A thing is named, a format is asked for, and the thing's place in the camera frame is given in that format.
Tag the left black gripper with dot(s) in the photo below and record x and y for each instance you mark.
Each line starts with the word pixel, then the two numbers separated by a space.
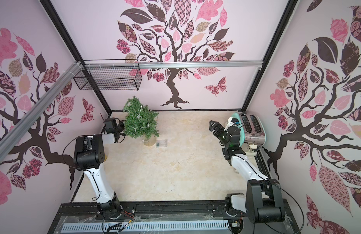
pixel 122 122

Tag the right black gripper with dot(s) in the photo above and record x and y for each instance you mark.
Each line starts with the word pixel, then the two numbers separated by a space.
pixel 218 132

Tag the small green christmas tree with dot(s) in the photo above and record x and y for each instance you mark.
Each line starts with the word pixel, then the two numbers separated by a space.
pixel 147 140

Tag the string lights with star ornaments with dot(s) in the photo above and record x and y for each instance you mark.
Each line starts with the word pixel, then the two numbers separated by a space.
pixel 140 119

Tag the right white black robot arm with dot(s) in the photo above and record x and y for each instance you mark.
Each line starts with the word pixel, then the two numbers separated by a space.
pixel 263 201

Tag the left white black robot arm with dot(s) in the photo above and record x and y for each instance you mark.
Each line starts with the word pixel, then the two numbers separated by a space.
pixel 89 156

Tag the mint green chrome toaster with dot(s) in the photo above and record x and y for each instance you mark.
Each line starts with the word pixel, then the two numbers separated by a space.
pixel 252 133

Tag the clear battery box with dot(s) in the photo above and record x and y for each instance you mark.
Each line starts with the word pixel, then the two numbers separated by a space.
pixel 161 143

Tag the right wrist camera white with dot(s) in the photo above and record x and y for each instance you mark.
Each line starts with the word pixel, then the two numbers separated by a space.
pixel 231 122

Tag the black wire basket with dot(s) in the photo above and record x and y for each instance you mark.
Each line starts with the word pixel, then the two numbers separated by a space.
pixel 109 74

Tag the aluminium rail back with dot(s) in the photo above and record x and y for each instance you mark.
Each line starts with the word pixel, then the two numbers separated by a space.
pixel 187 64

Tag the aluminium rail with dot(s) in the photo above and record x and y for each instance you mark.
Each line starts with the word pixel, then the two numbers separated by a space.
pixel 25 123
pixel 187 64

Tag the white slotted cable duct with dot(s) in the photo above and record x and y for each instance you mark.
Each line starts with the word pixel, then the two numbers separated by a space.
pixel 152 227

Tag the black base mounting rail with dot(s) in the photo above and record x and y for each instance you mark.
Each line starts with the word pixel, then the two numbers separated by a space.
pixel 239 223

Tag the aluminium rail left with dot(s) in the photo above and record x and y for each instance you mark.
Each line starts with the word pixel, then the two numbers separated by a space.
pixel 25 123

